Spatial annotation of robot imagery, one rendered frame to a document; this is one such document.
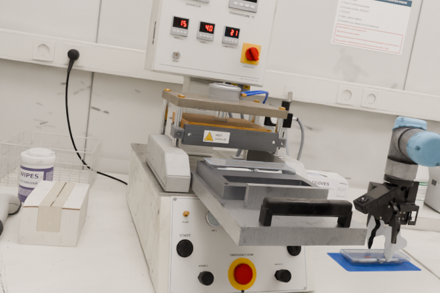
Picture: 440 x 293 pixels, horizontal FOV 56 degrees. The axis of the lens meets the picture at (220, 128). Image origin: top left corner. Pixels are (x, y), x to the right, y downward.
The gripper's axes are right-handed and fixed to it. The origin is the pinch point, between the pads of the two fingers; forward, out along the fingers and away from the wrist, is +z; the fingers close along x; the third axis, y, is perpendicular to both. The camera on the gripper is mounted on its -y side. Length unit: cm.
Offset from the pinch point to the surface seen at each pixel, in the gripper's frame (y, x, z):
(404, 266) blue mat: 7.3, -2.8, 2.9
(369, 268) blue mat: -4.2, -3.6, 3.0
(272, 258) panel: -35.7, -11.4, -3.4
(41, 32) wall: -92, 76, -44
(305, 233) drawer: -42, -32, -18
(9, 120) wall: -100, 77, -12
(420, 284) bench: 4.5, -11.3, 3.0
